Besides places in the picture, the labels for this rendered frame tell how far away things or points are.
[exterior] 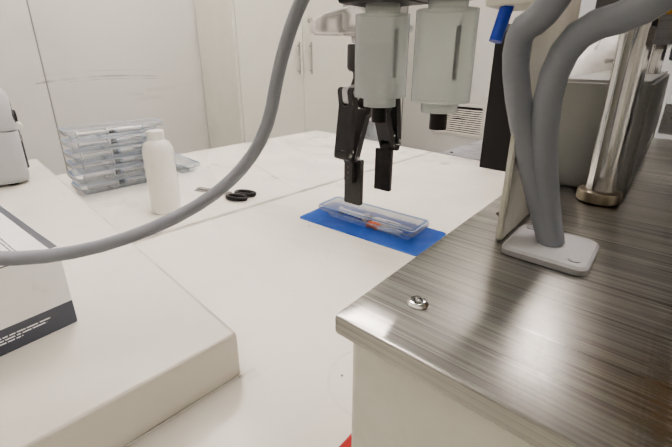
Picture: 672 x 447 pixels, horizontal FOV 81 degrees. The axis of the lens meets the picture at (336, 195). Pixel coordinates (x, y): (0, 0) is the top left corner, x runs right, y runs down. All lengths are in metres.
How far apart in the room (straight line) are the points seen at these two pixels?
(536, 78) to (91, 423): 0.33
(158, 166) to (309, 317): 0.40
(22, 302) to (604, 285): 0.38
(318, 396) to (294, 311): 0.12
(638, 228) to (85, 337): 0.39
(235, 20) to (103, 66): 0.75
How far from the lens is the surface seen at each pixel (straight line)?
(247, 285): 0.50
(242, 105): 2.40
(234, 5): 2.40
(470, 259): 0.18
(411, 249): 0.58
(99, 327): 0.41
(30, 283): 0.39
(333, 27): 0.55
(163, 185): 0.73
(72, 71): 2.50
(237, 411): 0.36
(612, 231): 0.24
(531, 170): 0.19
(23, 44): 2.47
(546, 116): 0.18
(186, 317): 0.39
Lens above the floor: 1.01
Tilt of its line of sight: 20 degrees down
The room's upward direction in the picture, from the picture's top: straight up
